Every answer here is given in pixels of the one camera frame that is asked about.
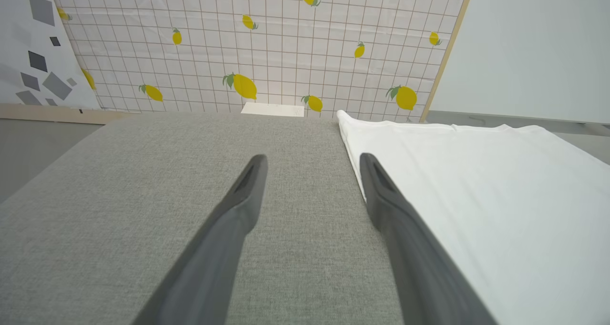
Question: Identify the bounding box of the white garment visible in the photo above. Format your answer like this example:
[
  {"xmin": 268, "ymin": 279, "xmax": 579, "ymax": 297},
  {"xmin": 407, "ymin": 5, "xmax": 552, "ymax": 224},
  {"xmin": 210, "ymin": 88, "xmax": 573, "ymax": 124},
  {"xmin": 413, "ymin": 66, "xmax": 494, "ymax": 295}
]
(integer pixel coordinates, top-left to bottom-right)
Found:
[{"xmin": 337, "ymin": 110, "xmax": 610, "ymax": 325}]

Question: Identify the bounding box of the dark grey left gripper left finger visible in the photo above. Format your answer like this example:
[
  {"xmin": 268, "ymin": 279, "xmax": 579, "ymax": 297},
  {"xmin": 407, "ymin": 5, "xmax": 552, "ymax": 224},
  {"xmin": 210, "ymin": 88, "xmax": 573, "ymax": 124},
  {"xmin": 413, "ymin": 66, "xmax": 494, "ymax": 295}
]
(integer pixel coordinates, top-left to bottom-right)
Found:
[{"xmin": 131, "ymin": 154, "xmax": 268, "ymax": 325}]

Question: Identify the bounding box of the lemon-print grid partition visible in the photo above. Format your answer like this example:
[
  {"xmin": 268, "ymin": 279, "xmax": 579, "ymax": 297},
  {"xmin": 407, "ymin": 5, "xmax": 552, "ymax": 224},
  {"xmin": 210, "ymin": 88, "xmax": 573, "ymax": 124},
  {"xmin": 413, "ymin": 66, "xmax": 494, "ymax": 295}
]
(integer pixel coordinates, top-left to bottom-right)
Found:
[{"xmin": 48, "ymin": 0, "xmax": 477, "ymax": 123}]

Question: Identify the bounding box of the white box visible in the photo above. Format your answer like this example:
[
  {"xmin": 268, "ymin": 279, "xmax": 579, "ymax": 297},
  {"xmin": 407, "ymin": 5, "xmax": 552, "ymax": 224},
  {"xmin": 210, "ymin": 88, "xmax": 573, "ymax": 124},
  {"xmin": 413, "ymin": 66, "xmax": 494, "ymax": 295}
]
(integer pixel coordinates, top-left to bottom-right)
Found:
[{"xmin": 241, "ymin": 102, "xmax": 305, "ymax": 118}]

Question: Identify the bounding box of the white panel grey diamond print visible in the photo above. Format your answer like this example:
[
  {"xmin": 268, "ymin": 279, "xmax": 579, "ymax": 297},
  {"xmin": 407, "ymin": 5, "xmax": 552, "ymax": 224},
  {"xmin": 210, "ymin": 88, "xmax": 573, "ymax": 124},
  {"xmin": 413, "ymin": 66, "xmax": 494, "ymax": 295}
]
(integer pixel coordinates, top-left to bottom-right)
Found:
[{"xmin": 0, "ymin": 0, "xmax": 139, "ymax": 125}]

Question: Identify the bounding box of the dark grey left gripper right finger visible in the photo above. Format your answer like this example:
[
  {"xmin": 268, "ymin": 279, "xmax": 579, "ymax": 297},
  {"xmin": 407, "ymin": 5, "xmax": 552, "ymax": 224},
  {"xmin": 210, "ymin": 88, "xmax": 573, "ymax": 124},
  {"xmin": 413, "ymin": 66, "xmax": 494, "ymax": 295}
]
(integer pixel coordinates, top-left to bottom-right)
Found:
[{"xmin": 359, "ymin": 153, "xmax": 498, "ymax": 325}]

